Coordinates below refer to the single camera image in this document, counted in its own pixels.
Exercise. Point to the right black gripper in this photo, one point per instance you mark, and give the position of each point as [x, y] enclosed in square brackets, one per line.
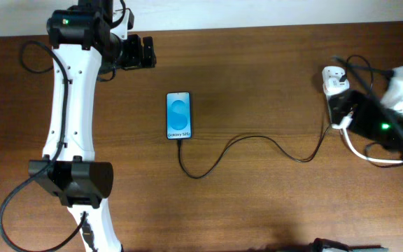
[342, 106]

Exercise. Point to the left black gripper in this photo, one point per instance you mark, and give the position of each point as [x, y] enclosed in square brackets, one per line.
[136, 60]

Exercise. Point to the blue Galaxy smartphone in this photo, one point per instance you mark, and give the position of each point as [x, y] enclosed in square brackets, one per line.
[179, 117]

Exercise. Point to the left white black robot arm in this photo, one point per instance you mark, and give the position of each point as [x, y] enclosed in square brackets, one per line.
[90, 42]

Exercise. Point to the white USB charger adapter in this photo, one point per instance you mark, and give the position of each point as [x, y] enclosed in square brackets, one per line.
[332, 77]

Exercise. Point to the white power strip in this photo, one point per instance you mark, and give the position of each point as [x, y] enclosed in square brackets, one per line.
[338, 103]

